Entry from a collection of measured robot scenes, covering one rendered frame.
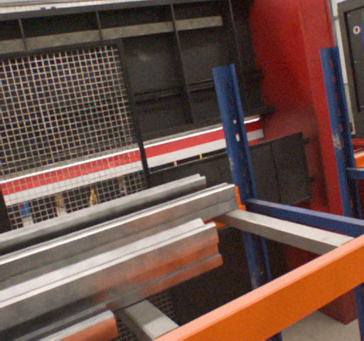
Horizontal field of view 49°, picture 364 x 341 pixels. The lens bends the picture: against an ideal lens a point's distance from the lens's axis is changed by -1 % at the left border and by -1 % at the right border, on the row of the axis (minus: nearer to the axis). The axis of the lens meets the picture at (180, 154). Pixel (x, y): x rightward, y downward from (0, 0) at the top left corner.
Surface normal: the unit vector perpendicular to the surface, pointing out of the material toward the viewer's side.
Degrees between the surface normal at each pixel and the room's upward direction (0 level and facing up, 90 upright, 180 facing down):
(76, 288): 90
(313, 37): 90
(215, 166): 90
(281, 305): 90
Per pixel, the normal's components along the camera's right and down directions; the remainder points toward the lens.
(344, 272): 0.47, 0.03
